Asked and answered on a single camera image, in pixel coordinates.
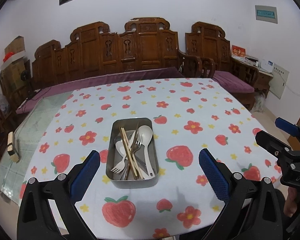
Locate stacked cardboard boxes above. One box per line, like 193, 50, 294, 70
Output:
0, 36, 27, 97

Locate light bamboo chopstick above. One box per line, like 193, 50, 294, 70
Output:
120, 127, 138, 180

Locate purple sofa cushion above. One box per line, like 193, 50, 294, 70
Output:
16, 67, 184, 114

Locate white wall distribution box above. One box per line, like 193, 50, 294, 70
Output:
269, 64, 289, 99

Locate wooden side table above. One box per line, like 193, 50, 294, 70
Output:
231, 57, 273, 98

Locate dark brown wooden chopstick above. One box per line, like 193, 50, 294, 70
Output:
125, 123, 140, 180

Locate stainless steel spoon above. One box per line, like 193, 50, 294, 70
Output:
115, 137, 146, 167

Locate large white ceramic spoon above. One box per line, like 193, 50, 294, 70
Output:
138, 125, 154, 178

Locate red paper box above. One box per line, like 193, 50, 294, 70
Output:
231, 45, 246, 58

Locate grey wall electrical panel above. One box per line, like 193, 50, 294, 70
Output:
255, 5, 278, 24

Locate carved wooden armchair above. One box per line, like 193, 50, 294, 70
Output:
185, 22, 255, 110

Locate strawberry flower print tablecloth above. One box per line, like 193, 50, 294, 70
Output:
25, 79, 281, 239

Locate person's right hand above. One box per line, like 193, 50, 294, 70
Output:
283, 187, 298, 217

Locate carved wooden sofa bench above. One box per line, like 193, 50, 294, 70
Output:
32, 17, 203, 89

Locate stainless steel fork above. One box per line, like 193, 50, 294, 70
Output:
120, 132, 144, 181

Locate rectangular stainless steel tray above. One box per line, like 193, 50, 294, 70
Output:
106, 118, 159, 189

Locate purple armchair cushion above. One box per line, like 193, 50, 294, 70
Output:
213, 70, 254, 94

